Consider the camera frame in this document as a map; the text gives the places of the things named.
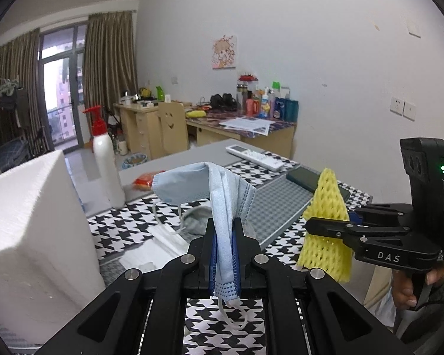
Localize yellow foam fruit net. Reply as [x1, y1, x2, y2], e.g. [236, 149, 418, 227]
[297, 168, 353, 283]

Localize white paper tissue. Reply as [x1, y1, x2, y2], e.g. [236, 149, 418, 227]
[118, 225, 189, 273]

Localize light blue face mask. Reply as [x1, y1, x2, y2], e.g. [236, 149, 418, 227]
[151, 161, 258, 332]

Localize right hand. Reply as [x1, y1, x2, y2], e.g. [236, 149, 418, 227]
[390, 265, 444, 310]

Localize houndstooth table mat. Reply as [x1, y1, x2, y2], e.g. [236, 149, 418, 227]
[85, 151, 374, 355]

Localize black smartphone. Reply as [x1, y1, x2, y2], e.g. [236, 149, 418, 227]
[285, 166, 352, 204]

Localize grey sock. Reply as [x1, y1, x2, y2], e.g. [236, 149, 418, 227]
[173, 205, 257, 242]

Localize white remote control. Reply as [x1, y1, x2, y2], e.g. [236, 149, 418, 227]
[225, 144, 284, 172]

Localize white foam box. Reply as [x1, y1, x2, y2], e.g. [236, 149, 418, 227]
[0, 151, 105, 345]

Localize white pump bottle red cap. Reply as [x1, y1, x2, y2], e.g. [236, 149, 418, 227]
[83, 105, 126, 208]

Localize red snack packet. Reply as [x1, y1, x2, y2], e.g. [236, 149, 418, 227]
[132, 171, 163, 191]

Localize white papers on desk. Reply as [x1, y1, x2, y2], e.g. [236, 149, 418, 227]
[219, 117, 275, 136]

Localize black headphones on desk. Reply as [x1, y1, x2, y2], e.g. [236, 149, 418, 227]
[210, 93, 237, 112]

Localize wooden smiley chair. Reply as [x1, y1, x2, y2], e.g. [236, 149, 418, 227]
[159, 102, 189, 155]

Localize wooden desk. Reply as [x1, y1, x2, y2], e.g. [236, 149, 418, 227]
[114, 102, 296, 159]

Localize brown right curtain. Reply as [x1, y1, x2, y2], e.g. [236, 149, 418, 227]
[82, 10, 139, 134]

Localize brown curtain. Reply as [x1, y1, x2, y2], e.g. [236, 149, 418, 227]
[82, 10, 139, 134]
[0, 29, 43, 143]

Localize brown left curtain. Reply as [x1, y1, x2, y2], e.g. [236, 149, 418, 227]
[0, 29, 43, 143]

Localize wall power socket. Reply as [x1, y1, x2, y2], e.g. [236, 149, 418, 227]
[389, 97, 416, 121]

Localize anime wall poster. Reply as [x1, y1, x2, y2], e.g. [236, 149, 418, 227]
[212, 35, 237, 70]

